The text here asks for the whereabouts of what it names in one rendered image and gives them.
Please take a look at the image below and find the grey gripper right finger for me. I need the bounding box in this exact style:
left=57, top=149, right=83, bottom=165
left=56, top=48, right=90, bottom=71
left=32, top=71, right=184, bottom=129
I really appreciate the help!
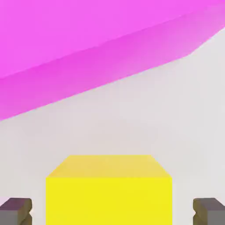
left=192, top=198, right=225, bottom=225

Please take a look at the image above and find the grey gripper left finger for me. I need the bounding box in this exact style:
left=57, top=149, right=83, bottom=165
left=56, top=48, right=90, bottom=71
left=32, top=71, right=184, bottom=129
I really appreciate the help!
left=0, top=198, right=33, bottom=225

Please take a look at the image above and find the large magenta box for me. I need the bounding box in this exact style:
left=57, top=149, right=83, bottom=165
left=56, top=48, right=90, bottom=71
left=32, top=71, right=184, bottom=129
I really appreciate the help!
left=0, top=0, right=225, bottom=121

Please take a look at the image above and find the small yellow cube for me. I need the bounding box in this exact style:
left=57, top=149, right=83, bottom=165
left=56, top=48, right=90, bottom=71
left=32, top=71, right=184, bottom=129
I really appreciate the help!
left=45, top=154, right=173, bottom=225

